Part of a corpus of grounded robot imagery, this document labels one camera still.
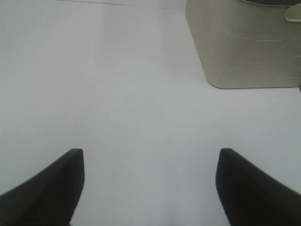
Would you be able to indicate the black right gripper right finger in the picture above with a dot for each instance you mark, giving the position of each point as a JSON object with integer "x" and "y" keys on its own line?
{"x": 250, "y": 197}

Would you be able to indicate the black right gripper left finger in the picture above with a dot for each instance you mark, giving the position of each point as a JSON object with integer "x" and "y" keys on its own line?
{"x": 49, "y": 198}

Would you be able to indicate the beige storage box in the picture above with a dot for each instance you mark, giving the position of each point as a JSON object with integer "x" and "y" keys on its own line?
{"x": 247, "y": 43}

